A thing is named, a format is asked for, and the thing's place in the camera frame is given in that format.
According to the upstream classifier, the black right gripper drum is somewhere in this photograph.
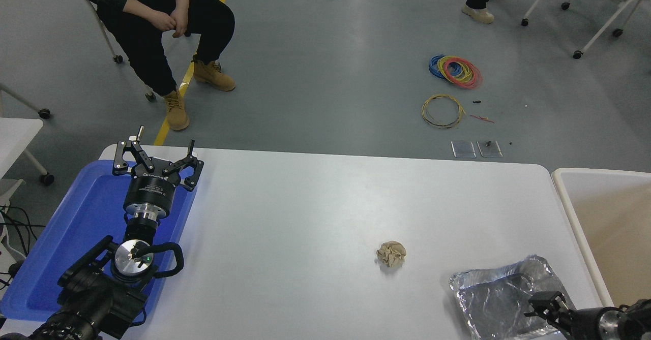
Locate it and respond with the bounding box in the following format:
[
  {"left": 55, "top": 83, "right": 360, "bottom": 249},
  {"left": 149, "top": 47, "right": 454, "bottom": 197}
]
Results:
[{"left": 562, "top": 307, "right": 606, "bottom": 340}]

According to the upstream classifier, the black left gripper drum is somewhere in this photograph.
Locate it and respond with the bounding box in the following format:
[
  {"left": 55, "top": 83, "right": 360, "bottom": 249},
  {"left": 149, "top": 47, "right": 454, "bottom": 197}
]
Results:
[{"left": 124, "top": 171, "right": 181, "bottom": 214}]

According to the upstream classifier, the silver foil plate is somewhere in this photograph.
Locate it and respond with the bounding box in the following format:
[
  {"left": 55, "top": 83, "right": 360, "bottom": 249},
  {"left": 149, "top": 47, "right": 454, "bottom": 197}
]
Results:
[{"left": 449, "top": 255, "right": 578, "bottom": 340}]

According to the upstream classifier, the clear floor plate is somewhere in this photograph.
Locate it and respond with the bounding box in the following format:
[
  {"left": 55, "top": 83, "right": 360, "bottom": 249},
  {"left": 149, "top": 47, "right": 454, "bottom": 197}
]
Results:
[
  {"left": 477, "top": 140, "right": 503, "bottom": 158},
  {"left": 451, "top": 140, "right": 477, "bottom": 158}
]

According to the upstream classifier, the seated person's right hand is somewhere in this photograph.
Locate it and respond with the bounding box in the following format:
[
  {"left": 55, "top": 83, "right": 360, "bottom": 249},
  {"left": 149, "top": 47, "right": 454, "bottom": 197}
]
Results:
[{"left": 148, "top": 10, "right": 176, "bottom": 32}]

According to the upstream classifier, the seated person's left hand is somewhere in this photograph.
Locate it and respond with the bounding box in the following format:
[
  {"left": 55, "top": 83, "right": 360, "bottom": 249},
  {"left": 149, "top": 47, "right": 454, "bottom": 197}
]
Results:
[{"left": 171, "top": 8, "right": 189, "bottom": 39}]

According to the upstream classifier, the blue plastic tray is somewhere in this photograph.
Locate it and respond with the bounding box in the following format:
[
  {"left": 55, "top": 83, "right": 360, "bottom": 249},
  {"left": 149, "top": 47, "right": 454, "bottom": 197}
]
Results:
[{"left": 0, "top": 160, "right": 199, "bottom": 325}]

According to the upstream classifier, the large pale bin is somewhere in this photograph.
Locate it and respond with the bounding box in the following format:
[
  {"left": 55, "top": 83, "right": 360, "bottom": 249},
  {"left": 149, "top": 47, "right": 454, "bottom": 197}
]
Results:
[{"left": 551, "top": 167, "right": 651, "bottom": 310}]

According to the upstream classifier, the grey leg with caster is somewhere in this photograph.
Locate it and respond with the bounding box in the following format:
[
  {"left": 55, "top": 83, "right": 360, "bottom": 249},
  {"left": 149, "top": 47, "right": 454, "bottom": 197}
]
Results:
[{"left": 0, "top": 83, "right": 51, "bottom": 120}]

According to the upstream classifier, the seated person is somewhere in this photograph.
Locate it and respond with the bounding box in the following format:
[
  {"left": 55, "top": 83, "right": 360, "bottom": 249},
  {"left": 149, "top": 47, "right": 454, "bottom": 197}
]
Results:
[{"left": 46, "top": 0, "right": 236, "bottom": 131}]

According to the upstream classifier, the white side table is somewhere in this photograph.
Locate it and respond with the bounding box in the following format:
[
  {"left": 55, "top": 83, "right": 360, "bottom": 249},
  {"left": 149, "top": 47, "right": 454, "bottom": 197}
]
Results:
[{"left": 0, "top": 118, "right": 55, "bottom": 186}]

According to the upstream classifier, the white chair with casters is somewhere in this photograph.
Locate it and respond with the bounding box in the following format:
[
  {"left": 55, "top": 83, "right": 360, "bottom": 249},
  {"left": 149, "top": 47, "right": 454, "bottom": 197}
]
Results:
[{"left": 69, "top": 0, "right": 156, "bottom": 102}]

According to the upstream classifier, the crumpled tan paper ball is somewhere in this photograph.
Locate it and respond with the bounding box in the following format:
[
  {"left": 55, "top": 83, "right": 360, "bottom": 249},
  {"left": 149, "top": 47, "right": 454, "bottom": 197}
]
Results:
[{"left": 376, "top": 240, "right": 407, "bottom": 268}]

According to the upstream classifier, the black cable bundle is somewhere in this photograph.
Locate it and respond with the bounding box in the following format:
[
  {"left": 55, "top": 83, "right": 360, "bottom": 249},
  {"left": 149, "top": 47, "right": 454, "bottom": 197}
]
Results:
[{"left": 0, "top": 205, "right": 46, "bottom": 290}]

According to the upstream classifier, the yellow and black cable coil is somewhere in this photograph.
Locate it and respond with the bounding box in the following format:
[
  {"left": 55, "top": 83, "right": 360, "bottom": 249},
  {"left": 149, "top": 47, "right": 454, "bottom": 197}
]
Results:
[{"left": 421, "top": 94, "right": 466, "bottom": 129}]

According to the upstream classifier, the blue cable coil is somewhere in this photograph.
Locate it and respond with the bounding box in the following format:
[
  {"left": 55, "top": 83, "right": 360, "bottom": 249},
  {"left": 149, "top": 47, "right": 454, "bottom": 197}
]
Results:
[{"left": 429, "top": 54, "right": 461, "bottom": 80}]

